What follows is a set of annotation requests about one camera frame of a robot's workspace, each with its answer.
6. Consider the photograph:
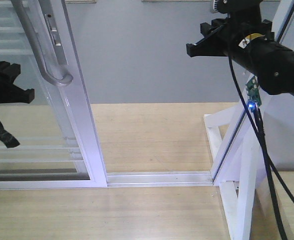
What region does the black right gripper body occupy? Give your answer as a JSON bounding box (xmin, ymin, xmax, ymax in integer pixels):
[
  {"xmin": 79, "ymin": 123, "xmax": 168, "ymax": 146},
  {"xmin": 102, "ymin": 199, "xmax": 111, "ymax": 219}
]
[{"xmin": 186, "ymin": 18, "xmax": 274, "ymax": 57}]

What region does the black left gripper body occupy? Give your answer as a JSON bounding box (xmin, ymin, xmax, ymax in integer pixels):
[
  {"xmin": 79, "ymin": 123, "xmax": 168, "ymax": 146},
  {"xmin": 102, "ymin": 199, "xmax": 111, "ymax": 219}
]
[{"xmin": 0, "ymin": 61, "xmax": 34, "ymax": 104}]

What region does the silver door handle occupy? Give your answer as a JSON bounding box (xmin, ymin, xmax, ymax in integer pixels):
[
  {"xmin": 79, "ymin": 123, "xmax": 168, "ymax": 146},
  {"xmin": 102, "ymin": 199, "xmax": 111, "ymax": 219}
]
[{"xmin": 11, "ymin": 0, "xmax": 73, "ymax": 87}]

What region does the white sliding glass door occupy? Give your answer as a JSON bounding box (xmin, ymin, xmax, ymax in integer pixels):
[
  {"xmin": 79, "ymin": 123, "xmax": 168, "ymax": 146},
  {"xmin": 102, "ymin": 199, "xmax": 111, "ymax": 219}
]
[{"xmin": 0, "ymin": 0, "xmax": 107, "ymax": 190}]

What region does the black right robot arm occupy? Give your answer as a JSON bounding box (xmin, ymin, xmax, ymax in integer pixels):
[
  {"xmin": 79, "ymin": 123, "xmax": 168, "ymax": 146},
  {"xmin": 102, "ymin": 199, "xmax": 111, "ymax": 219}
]
[{"xmin": 186, "ymin": 0, "xmax": 294, "ymax": 96}]

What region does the aluminium door floor track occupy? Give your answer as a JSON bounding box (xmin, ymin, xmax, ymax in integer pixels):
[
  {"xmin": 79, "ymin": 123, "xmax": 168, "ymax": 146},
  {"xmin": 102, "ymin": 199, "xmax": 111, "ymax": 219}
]
[{"xmin": 107, "ymin": 171, "xmax": 213, "ymax": 188}]

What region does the green circuit board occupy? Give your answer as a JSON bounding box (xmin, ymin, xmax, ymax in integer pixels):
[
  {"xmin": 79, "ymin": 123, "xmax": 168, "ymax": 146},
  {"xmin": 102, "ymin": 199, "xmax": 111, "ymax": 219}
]
[{"xmin": 246, "ymin": 75, "xmax": 262, "ymax": 112}]

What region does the wooden platform board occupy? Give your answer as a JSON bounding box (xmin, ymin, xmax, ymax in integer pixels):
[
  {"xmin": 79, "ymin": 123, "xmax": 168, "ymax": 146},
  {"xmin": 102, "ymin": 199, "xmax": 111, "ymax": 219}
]
[{"xmin": 0, "ymin": 102, "xmax": 294, "ymax": 240}]

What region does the white triangular support bracket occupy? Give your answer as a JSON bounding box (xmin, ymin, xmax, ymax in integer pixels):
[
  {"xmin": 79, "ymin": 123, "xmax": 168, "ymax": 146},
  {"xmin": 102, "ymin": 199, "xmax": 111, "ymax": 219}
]
[{"xmin": 204, "ymin": 103, "xmax": 259, "ymax": 240}]

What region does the black cable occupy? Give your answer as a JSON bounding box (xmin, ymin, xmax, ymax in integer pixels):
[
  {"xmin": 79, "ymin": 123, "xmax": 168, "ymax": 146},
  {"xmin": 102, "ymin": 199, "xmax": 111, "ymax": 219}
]
[{"xmin": 228, "ymin": 24, "xmax": 294, "ymax": 240}]

